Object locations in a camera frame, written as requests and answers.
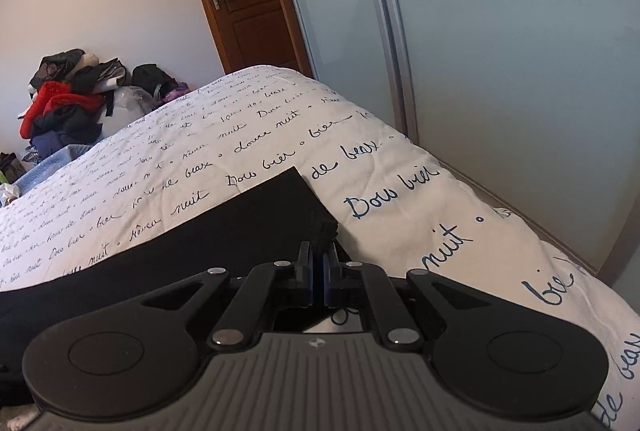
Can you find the white script-printed bedspread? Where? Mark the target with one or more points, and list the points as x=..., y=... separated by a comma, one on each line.
x=400, y=191

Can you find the clear plastic bag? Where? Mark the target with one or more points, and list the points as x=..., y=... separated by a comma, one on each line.
x=131, y=100

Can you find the crumpled white plastic bag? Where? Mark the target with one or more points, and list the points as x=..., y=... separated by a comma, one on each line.
x=8, y=195

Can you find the purple cloth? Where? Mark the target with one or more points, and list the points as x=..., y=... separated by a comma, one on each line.
x=176, y=92

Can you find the black bag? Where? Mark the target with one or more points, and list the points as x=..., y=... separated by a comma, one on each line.
x=150, y=78

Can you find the black pants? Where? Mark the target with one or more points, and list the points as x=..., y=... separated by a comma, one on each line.
x=200, y=236

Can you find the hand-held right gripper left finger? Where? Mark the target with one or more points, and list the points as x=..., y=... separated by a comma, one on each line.
x=312, y=282

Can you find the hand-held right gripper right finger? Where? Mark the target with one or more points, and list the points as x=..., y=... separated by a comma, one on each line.
x=328, y=282

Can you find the pile of clothes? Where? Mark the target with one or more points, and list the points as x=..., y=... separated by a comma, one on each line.
x=65, y=106

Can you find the light blue blanket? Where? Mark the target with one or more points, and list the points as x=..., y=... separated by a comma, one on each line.
x=45, y=166

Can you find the frosted glass wardrobe door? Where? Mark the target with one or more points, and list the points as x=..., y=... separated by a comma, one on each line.
x=525, y=61
x=330, y=1

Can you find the dark cloth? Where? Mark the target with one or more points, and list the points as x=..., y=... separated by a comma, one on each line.
x=11, y=166

